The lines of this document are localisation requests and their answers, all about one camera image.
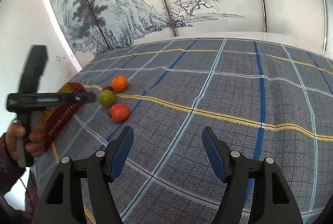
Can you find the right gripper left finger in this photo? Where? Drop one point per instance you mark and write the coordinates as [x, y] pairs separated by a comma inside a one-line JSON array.
[[62, 201]]

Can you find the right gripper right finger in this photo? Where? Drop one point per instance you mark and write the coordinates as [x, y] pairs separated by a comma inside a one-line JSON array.
[[272, 201]]

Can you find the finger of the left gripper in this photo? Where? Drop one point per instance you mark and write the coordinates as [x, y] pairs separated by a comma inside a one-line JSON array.
[[71, 98]]

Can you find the green round fruit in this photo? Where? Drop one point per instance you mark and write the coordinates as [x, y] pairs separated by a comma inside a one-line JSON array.
[[106, 98]]

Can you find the orange tangerine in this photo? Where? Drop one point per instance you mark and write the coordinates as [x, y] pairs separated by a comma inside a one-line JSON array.
[[119, 83]]

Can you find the orange persimmon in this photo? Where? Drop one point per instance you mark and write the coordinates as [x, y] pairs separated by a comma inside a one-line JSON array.
[[119, 112]]

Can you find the person left hand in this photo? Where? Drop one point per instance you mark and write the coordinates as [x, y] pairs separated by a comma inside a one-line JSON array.
[[35, 146]]

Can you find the red gold metal tin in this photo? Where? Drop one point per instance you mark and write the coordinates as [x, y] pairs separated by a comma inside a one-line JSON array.
[[58, 117]]

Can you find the blue plaid tablecloth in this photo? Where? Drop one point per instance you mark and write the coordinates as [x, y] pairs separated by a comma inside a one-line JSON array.
[[262, 99]]

